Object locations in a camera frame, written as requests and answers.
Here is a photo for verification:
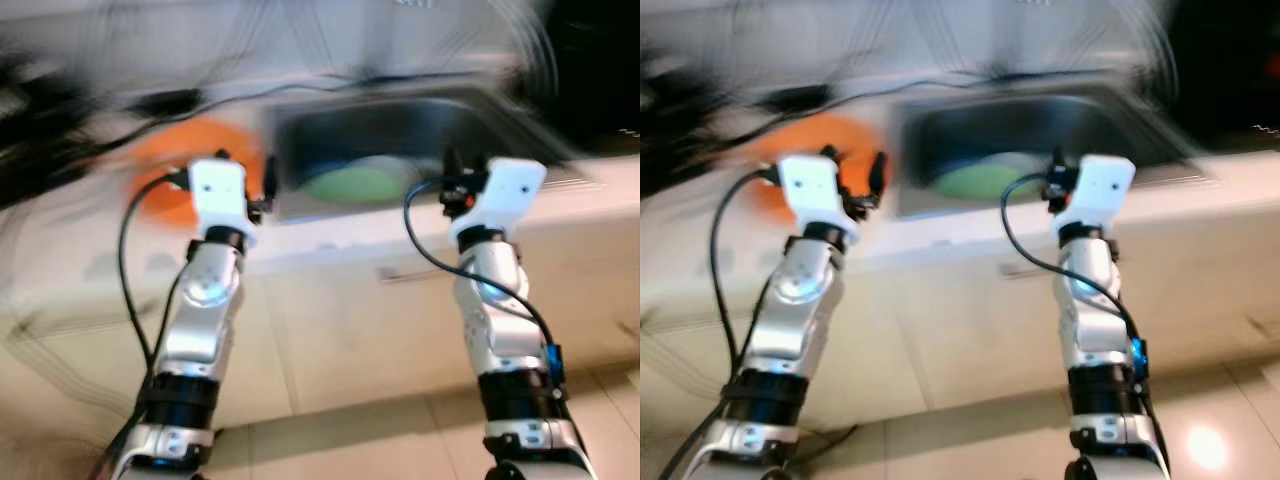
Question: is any orange plastic bowl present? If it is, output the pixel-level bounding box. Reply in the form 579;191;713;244
745;113;891;226
122;118;269;233

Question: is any black kitchen appliance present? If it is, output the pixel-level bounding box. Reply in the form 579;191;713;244
1165;0;1280;151
545;0;641;156

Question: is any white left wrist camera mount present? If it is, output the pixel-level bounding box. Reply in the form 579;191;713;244
778;153;861;246
188;158;251;246

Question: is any black power adapter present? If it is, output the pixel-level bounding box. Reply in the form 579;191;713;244
755;85;836;113
128;90;206;117

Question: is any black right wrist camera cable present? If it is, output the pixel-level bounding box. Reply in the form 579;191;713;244
1000;172;1149;366
403;178;563;376

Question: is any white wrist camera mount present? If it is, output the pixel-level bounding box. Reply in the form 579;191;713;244
450;158;548;251
1052;155;1136;241
188;158;251;246
778;153;861;246

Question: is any green plate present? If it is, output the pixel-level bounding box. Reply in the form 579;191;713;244
935;160;1051;201
300;165;423;207

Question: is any white kitchen cabinet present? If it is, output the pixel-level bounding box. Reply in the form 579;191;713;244
0;190;641;441
640;190;1280;431

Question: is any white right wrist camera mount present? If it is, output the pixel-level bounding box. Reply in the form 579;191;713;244
1052;155;1136;241
450;158;548;251

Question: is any stainless steel sink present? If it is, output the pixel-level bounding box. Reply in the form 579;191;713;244
262;85;593;223
888;80;1216;217

